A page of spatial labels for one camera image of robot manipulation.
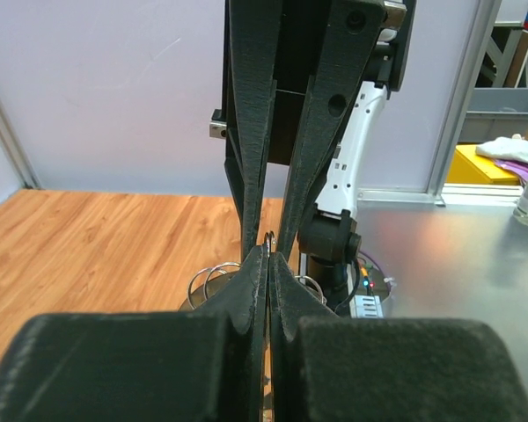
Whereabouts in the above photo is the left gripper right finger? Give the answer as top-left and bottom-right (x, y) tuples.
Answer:
(268, 253), (528, 421)

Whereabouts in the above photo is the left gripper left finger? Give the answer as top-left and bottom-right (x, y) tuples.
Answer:
(0, 244), (270, 422)

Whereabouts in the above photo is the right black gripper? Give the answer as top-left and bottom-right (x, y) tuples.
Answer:
(213, 1), (416, 258)

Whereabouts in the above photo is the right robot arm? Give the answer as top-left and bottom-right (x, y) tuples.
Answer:
(209, 1), (416, 306)

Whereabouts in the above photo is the grey storage crate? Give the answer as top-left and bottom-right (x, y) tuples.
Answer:
(458, 88), (528, 144)

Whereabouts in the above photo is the yellow box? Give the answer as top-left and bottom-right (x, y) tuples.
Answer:
(446, 144), (528, 186)

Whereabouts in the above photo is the white cloth on box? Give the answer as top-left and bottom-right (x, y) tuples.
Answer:
(475, 136), (528, 164)

